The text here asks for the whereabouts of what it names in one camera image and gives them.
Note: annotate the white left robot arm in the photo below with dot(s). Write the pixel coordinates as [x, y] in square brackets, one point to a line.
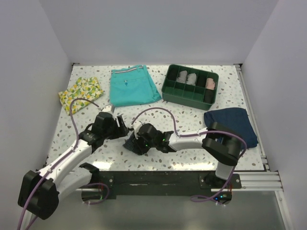
[41, 191]

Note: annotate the black rolled garment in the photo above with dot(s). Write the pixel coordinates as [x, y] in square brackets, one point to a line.
[201, 79]

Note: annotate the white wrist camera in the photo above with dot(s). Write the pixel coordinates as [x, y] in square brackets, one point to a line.
[136, 127]
[108, 109]

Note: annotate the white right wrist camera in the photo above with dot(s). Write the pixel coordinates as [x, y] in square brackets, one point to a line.
[136, 127]

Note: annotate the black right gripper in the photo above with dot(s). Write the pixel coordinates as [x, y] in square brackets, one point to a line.
[138, 146]

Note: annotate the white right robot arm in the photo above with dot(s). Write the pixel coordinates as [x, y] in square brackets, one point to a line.
[223, 144]

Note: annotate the teal folded shorts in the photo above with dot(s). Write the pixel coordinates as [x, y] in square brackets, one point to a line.
[132, 86]

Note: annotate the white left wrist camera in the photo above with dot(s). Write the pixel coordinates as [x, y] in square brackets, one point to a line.
[108, 109]

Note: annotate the green divided organizer box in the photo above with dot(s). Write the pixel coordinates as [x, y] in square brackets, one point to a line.
[188, 95]

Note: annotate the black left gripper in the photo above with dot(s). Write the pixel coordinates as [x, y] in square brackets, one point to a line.
[121, 131]

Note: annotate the navy white striped underwear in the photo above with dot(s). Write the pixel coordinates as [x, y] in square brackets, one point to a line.
[131, 144]

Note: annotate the pink rolled garment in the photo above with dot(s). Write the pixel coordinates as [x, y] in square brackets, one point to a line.
[210, 84]

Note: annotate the lemon print folded cloth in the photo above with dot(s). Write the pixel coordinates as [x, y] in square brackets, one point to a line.
[87, 88]

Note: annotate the aluminium frame rail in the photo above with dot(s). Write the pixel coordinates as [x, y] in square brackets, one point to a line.
[267, 182]

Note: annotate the white grey rolled sock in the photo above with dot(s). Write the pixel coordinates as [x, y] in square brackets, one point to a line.
[191, 79]

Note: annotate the dark blue folded garment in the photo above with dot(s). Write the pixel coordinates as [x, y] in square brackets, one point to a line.
[236, 119]

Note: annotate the grey rolled sock left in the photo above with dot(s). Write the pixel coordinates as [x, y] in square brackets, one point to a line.
[182, 76]

